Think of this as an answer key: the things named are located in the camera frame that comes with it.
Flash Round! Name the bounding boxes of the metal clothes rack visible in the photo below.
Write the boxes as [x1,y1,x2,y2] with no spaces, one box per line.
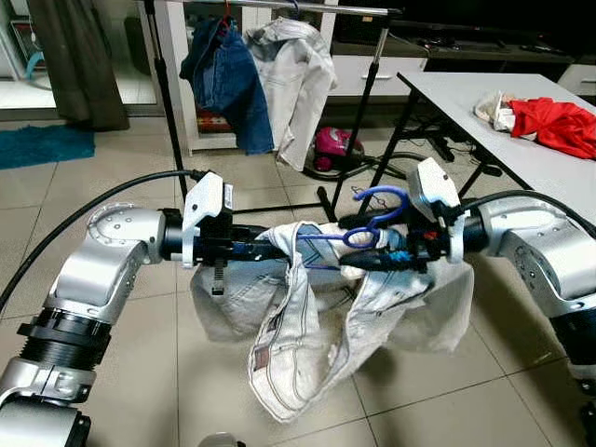
[142,0,403,223]

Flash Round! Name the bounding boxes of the blue denim jeans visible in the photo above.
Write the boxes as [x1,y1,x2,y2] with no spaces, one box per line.
[179,17,276,156]

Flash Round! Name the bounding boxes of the teal floor mat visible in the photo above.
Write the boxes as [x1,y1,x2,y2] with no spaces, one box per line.
[0,126,97,171]

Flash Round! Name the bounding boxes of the cream white cloth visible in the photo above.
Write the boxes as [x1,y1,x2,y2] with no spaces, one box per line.
[473,90,522,133]

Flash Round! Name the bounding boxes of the glass sliding door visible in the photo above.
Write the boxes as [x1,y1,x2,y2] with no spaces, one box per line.
[0,0,159,117]

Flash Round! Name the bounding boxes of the white denim jacket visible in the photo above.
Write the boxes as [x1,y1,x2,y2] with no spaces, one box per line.
[244,17,338,173]

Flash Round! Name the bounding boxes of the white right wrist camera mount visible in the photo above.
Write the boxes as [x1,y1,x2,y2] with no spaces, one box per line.
[408,158,467,266]

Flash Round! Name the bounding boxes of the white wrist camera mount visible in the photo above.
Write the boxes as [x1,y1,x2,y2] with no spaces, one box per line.
[180,170,234,269]
[408,158,467,266]

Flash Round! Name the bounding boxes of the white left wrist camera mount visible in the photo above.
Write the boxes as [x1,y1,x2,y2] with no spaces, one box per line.
[180,170,234,269]

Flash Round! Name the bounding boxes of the pink vacuum cleaner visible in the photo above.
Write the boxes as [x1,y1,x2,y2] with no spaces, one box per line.
[307,126,411,183]

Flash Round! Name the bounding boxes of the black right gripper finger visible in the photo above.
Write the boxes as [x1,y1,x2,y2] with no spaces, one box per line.
[349,247,412,274]
[337,212,412,233]

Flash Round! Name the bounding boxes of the white drawer tv stand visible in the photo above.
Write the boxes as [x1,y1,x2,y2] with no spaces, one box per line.
[331,51,596,99]

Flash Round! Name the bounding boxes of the grey curtain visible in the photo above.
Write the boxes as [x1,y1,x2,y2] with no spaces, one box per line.
[26,0,131,131]

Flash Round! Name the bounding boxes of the white table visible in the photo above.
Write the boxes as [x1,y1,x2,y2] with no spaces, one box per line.
[372,72,596,224]

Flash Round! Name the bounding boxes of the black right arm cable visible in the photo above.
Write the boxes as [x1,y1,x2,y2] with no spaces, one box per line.
[454,189,596,238]

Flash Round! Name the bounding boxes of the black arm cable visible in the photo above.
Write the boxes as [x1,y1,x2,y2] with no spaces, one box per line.
[454,189,596,238]
[0,169,206,313]

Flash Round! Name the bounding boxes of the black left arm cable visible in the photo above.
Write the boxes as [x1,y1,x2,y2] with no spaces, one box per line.
[0,169,206,313]

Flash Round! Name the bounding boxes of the black television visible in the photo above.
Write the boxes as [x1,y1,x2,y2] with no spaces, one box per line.
[391,0,596,55]

